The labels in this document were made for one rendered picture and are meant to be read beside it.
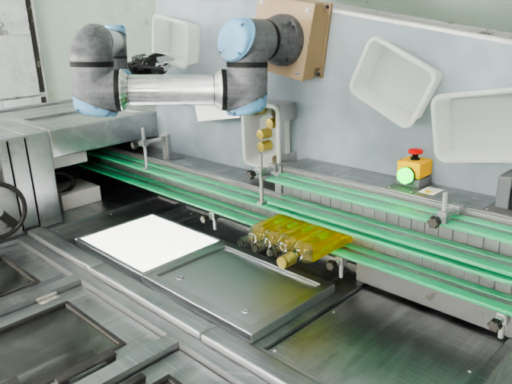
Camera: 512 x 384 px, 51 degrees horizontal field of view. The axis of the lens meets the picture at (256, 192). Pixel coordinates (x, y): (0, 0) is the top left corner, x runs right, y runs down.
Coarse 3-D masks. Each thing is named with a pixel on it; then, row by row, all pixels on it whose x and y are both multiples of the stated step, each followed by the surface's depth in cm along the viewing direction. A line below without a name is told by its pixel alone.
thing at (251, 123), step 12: (276, 108) 170; (252, 120) 185; (264, 120) 185; (276, 120) 171; (252, 132) 186; (276, 132) 173; (252, 144) 187; (276, 144) 184; (252, 156) 188; (264, 156) 189
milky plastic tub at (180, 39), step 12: (156, 24) 208; (168, 24) 211; (180, 24) 207; (192, 24) 197; (156, 36) 210; (168, 36) 213; (180, 36) 209; (192, 36) 197; (156, 48) 212; (168, 48) 216; (180, 48) 211; (192, 48) 200; (180, 60) 207; (192, 60) 202
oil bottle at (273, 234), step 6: (282, 222) 157; (288, 222) 157; (294, 222) 157; (300, 222) 157; (270, 228) 154; (276, 228) 154; (282, 228) 154; (288, 228) 154; (264, 234) 152; (270, 234) 151; (276, 234) 150; (270, 240) 150; (276, 240) 150; (270, 246) 151
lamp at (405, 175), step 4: (404, 168) 142; (408, 168) 142; (400, 172) 142; (404, 172) 142; (408, 172) 141; (412, 172) 142; (400, 176) 142; (404, 176) 142; (408, 176) 141; (412, 176) 142; (400, 180) 143; (404, 180) 142; (408, 180) 141; (412, 180) 143
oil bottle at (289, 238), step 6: (306, 222) 156; (294, 228) 153; (300, 228) 152; (306, 228) 152; (312, 228) 152; (318, 228) 153; (282, 234) 149; (288, 234) 148; (294, 234) 148; (300, 234) 148; (306, 234) 149; (282, 240) 147; (288, 240) 146; (294, 240) 146; (288, 246) 146
